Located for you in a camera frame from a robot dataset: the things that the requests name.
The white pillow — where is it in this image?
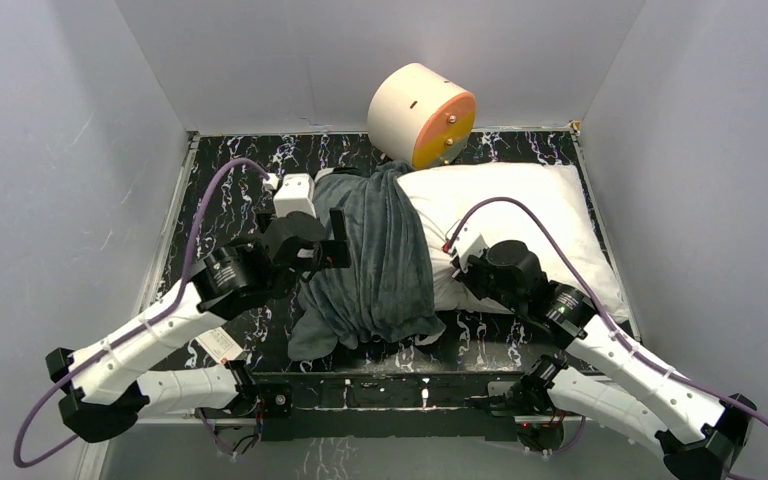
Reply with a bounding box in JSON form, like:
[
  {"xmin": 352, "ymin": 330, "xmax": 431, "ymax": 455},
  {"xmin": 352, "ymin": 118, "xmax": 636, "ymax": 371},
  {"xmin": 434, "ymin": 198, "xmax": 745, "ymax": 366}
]
[{"xmin": 398, "ymin": 162, "xmax": 630, "ymax": 323}]

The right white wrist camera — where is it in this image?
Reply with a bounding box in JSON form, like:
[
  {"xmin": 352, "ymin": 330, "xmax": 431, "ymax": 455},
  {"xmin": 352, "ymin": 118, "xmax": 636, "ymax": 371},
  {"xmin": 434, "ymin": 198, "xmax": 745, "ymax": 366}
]
[{"xmin": 442, "ymin": 221, "xmax": 488, "ymax": 279}]

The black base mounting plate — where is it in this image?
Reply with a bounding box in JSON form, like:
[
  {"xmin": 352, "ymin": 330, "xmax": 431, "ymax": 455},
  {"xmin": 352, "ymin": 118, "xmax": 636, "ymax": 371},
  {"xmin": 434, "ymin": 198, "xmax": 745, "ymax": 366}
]
[{"xmin": 254, "ymin": 372, "xmax": 573, "ymax": 446}]

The aluminium left frame rail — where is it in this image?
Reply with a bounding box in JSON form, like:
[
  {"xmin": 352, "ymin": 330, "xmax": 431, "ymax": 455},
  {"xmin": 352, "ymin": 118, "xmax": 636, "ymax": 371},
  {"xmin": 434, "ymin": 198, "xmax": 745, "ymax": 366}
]
[{"xmin": 92, "ymin": 132, "xmax": 201, "ymax": 399}]

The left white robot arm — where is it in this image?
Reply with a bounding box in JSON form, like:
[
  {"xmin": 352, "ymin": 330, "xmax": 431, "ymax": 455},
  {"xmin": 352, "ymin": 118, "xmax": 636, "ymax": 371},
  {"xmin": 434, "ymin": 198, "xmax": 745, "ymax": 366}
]
[{"xmin": 46, "ymin": 208, "xmax": 351, "ymax": 443}]

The white labelled power box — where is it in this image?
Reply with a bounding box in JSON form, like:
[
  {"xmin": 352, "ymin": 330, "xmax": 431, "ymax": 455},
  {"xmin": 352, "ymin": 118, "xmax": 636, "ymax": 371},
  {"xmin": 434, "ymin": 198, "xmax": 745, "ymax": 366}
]
[{"xmin": 195, "ymin": 327, "xmax": 243, "ymax": 363}]

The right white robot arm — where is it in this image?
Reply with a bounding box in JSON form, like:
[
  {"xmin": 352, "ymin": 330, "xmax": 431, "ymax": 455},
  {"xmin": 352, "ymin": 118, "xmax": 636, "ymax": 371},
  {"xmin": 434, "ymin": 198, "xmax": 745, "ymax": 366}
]
[{"xmin": 443, "ymin": 238, "xmax": 753, "ymax": 479}]

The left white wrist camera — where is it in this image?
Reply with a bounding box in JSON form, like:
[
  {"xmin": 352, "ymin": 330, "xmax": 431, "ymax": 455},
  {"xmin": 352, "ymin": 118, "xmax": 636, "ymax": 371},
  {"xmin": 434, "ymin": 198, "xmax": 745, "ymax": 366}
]
[{"xmin": 262, "ymin": 173, "xmax": 317, "ymax": 218}]

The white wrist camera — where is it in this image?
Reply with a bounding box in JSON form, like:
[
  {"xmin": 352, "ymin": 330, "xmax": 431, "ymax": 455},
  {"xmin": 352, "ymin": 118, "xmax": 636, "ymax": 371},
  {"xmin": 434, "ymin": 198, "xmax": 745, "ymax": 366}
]
[
  {"xmin": 262, "ymin": 173, "xmax": 317, "ymax": 218},
  {"xmin": 442, "ymin": 221, "xmax": 488, "ymax": 279}
]

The grey plush pillowcase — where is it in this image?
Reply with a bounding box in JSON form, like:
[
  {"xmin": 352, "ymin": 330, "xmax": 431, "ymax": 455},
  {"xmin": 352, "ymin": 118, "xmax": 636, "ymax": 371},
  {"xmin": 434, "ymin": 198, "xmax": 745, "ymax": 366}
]
[{"xmin": 287, "ymin": 162, "xmax": 446, "ymax": 362}]

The white orange cylindrical drum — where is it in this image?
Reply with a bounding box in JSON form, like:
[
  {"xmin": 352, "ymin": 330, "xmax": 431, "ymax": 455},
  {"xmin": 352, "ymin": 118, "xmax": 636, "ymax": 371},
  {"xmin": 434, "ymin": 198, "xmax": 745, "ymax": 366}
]
[{"xmin": 367, "ymin": 63, "xmax": 477, "ymax": 170}]

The aluminium front frame rail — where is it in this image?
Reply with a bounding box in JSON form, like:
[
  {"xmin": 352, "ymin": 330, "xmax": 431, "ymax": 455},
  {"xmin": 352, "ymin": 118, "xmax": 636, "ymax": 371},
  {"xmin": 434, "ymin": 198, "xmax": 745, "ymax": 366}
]
[{"xmin": 87, "ymin": 376, "xmax": 689, "ymax": 429}]

